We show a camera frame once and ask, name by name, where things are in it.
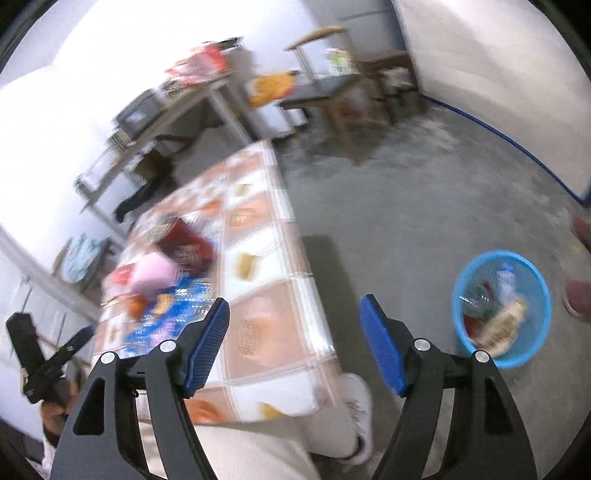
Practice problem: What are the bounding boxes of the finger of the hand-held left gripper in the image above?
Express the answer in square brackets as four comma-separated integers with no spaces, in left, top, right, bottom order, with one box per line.
[44,325,96,377]
[6,311,44,370]

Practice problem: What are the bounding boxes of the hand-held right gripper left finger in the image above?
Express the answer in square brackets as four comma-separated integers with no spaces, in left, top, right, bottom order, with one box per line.
[50,298,230,480]

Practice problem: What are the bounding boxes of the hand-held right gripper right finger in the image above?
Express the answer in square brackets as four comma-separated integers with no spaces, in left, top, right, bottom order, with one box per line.
[360,294,539,480]

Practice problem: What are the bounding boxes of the blue plastic packet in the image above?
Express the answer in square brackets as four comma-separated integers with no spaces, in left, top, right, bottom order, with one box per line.
[157,281,218,324]
[122,314,195,356]

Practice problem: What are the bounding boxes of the orange snack packet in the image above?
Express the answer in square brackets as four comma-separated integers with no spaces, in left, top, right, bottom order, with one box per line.
[124,295,151,319]

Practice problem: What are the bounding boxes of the red and white packet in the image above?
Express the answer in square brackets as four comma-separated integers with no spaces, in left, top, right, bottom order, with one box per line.
[104,265,134,289]

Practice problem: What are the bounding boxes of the pink soft packet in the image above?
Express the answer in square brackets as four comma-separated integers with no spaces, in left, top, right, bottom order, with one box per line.
[129,254,178,296]

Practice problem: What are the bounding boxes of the red foil snack bag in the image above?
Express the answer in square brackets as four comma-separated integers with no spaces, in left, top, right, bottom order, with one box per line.
[154,217,218,273]

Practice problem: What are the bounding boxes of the clear plastic wrapper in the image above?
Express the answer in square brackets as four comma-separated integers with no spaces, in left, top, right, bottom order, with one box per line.
[459,281,497,319]

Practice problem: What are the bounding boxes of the brown paper packet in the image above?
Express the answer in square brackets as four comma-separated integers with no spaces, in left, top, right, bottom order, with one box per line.
[478,295,529,358]

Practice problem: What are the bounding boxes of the white and blue wrapper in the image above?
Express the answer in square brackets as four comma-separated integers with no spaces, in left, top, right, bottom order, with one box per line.
[496,262,518,301]

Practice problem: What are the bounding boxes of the blue plastic mesh basket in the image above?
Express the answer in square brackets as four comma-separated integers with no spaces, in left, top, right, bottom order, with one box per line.
[451,250,552,368]

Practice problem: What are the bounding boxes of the person's left hand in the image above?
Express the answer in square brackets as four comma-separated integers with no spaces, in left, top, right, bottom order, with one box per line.
[39,376,81,448]

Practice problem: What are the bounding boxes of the table with patterned tablecloth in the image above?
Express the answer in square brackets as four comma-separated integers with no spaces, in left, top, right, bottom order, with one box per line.
[92,141,340,423]

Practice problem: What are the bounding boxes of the person's white shoe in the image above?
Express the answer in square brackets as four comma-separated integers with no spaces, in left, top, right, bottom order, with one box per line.
[337,373,375,462]

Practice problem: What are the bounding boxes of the teal patterned bag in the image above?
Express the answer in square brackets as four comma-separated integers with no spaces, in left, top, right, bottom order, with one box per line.
[58,233,109,289]

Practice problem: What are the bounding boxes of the person's white trouser leg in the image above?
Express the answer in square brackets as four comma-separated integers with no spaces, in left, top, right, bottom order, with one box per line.
[139,406,365,480]

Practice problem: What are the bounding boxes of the dark cloth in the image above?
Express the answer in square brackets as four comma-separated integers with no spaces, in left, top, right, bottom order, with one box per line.
[113,178,178,222]

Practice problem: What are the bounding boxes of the small white cabinet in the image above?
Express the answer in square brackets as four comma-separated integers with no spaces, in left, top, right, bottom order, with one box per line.
[259,99,308,139]

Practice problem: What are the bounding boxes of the grey side table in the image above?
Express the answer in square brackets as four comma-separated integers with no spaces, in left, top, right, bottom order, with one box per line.
[76,76,252,217]

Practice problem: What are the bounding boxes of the wooden chair with black seat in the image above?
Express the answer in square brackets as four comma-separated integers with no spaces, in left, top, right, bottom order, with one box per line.
[279,26,365,162]

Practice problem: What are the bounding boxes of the yellow plastic bag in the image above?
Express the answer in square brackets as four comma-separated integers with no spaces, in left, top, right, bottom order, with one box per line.
[248,71,296,109]

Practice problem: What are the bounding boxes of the red and pink plastic bags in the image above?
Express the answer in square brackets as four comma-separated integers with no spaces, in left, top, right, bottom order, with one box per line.
[165,41,229,86]

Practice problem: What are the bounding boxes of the dark wooden stool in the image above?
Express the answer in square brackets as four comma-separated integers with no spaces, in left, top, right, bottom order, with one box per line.
[358,50,428,125]

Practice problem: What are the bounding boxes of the green and white bag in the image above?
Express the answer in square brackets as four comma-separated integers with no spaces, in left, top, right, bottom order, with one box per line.
[327,47,352,77]

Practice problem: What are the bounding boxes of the white mattress with blue edge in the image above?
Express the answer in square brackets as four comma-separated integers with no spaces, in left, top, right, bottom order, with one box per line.
[392,0,591,201]

